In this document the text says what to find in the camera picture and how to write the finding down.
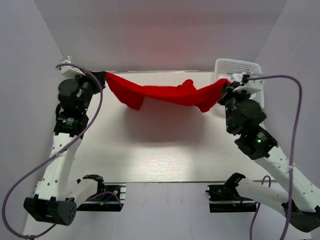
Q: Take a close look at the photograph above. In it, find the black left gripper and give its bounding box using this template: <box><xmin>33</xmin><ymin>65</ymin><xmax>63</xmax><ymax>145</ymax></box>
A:
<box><xmin>72</xmin><ymin>67</ymin><xmax>106</xmax><ymax>113</ymax></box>

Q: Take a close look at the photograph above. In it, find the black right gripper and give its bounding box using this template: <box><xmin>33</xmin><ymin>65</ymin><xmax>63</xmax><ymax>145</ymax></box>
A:
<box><xmin>217</xmin><ymin>81</ymin><xmax>252</xmax><ymax>134</ymax></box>

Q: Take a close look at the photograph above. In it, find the red t-shirt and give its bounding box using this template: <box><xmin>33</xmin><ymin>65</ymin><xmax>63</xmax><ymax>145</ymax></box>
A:
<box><xmin>105</xmin><ymin>72</ymin><xmax>231</xmax><ymax>113</ymax></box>

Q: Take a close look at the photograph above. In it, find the white t-shirt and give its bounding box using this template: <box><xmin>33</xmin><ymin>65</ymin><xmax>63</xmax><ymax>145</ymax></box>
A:
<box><xmin>230</xmin><ymin>72</ymin><xmax>250</xmax><ymax>83</ymax></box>

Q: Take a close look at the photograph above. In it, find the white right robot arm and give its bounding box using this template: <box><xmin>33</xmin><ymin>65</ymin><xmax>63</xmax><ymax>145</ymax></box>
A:
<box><xmin>218</xmin><ymin>83</ymin><xmax>320</xmax><ymax>233</ymax></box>

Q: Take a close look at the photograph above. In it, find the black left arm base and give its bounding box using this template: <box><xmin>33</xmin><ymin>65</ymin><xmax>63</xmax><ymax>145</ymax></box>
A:
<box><xmin>76</xmin><ymin>174</ymin><xmax>127</xmax><ymax>212</ymax></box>

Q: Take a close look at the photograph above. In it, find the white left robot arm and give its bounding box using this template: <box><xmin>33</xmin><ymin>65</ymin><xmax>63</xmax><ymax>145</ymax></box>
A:
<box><xmin>23</xmin><ymin>71</ymin><xmax>106</xmax><ymax>226</ymax></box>

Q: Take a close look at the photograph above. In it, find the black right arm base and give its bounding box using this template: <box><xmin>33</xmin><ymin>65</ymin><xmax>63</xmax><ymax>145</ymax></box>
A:
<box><xmin>205</xmin><ymin>172</ymin><xmax>257</xmax><ymax>213</ymax></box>

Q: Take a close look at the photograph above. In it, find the white plastic basket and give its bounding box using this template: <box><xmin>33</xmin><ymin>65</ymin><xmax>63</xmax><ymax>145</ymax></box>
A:
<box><xmin>213</xmin><ymin>58</ymin><xmax>265</xmax><ymax>109</ymax></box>

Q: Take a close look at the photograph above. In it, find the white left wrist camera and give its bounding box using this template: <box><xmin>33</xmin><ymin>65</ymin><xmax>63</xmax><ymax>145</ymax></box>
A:
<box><xmin>60</xmin><ymin>55</ymin><xmax>85</xmax><ymax>79</ymax></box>

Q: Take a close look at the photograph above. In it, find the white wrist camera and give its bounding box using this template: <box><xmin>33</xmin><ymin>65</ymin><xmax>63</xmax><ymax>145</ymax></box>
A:
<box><xmin>60</xmin><ymin>55</ymin><xmax>85</xmax><ymax>79</ymax></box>
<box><xmin>233</xmin><ymin>79</ymin><xmax>264</xmax><ymax>95</ymax></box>

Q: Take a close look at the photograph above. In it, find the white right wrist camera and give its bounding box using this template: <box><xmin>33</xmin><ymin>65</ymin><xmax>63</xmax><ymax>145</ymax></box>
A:
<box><xmin>233</xmin><ymin>79</ymin><xmax>264</xmax><ymax>95</ymax></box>

